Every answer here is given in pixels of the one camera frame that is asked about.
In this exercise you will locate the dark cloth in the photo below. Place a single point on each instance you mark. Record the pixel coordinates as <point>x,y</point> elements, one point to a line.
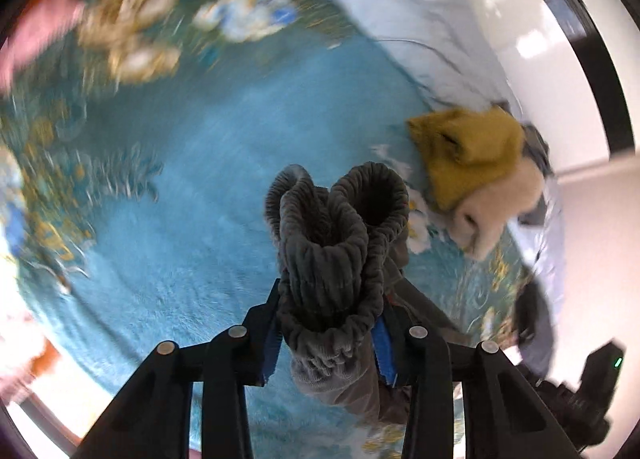
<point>535,324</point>

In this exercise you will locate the grey garment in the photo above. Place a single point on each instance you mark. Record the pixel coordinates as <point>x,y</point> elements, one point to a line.
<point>539,144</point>

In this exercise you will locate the black window frame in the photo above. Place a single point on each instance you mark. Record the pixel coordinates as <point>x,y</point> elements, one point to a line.
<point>595,39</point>

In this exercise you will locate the white cloth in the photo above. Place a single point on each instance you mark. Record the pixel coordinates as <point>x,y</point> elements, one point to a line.
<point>15,299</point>

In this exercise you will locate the mustard yellow garment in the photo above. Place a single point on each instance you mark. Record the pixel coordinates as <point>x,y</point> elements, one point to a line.
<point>470,154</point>

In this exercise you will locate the teal floral blanket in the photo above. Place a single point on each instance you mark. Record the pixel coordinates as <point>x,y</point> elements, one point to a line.
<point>200,164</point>

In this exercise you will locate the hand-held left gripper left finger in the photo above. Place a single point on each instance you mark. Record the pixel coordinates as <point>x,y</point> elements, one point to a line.
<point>269,351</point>

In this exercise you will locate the pink cloth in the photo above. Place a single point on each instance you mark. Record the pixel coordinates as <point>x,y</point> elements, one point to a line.
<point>40,34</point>

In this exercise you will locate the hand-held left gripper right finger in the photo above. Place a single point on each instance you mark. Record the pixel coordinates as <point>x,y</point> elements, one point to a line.
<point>386,350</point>

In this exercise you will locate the cream fleece garment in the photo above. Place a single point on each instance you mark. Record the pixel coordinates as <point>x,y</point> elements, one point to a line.
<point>500,209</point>

